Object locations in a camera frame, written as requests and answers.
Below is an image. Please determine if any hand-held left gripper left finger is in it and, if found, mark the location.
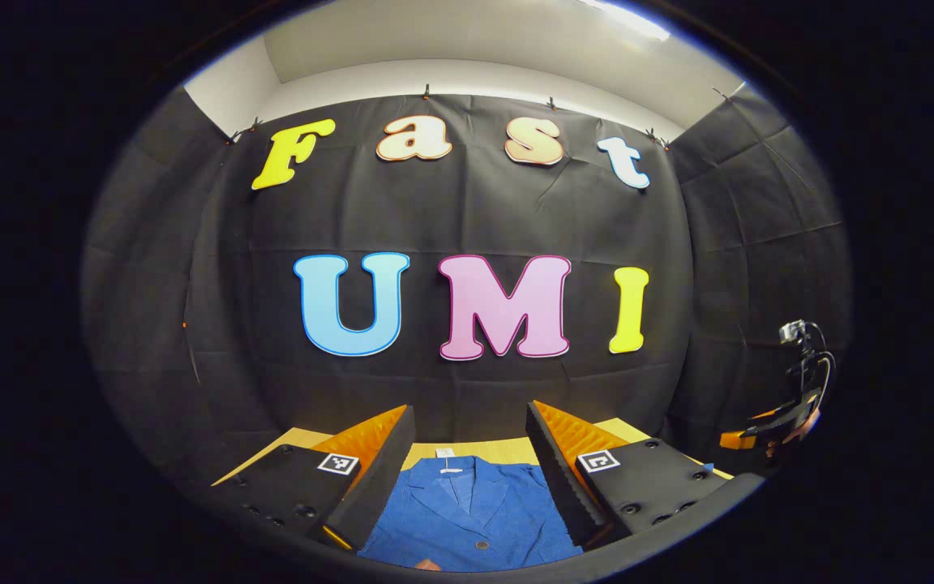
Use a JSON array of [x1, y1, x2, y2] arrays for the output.
[[208, 404, 418, 554]]

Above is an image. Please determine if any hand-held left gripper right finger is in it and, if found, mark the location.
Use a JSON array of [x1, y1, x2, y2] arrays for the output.
[[525, 400, 766, 551]]

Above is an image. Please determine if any blue button jacket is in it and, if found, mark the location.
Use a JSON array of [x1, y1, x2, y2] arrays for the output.
[[358, 448, 715, 573]]

